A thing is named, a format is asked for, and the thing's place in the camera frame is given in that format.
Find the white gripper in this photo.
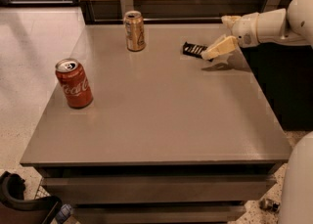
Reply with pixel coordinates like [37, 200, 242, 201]
[201, 9, 289, 61]

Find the black rxbar chocolate bar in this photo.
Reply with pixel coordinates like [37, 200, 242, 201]
[182, 42, 207, 59]

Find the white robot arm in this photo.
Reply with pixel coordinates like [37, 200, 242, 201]
[201, 0, 313, 224]

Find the gold soda can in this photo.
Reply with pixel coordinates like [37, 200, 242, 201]
[123, 11, 146, 52]

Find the red coca-cola can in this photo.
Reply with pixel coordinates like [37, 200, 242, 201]
[55, 58, 93, 109]

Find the striped cylindrical floor object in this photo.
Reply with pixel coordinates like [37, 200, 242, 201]
[259, 199, 280, 213]

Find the upper grey drawer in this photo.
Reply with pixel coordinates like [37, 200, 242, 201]
[43, 175, 276, 204]

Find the grey drawer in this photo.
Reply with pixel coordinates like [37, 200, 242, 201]
[73, 205, 246, 224]
[43, 175, 276, 204]

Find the lower grey drawer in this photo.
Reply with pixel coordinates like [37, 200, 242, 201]
[73, 205, 246, 224]

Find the small blue floor object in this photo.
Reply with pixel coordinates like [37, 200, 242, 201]
[55, 204, 72, 224]

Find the black chair part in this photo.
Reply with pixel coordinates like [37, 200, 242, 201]
[0, 171, 62, 224]

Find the left metal wall bracket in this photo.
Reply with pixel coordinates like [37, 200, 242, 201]
[117, 0, 135, 21]

